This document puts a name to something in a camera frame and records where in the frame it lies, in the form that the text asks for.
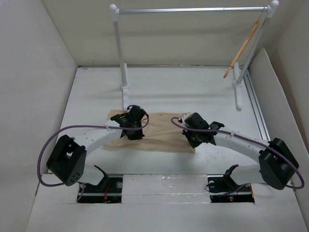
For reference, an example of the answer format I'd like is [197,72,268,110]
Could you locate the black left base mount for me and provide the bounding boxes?
[76,165,123,203]

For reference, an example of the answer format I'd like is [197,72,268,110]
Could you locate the wooden clothes hanger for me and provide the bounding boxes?
[223,19,260,78]

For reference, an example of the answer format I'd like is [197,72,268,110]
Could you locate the aluminium rail right side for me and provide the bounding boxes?
[243,71,270,140]

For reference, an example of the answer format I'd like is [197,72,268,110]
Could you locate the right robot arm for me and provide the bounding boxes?
[178,113,304,191]

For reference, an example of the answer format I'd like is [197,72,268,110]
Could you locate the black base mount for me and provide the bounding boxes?
[76,165,123,203]
[205,165,254,203]

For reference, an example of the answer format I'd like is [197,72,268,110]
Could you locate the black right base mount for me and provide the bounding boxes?
[205,165,254,203]

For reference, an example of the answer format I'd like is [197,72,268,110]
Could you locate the beige trousers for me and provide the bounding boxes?
[104,112,196,154]

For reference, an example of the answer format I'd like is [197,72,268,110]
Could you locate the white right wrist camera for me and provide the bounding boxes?
[178,112,192,126]

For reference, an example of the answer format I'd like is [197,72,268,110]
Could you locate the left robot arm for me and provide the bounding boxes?
[46,105,149,192]

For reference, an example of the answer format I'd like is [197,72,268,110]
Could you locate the white clothes rack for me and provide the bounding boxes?
[109,0,280,110]

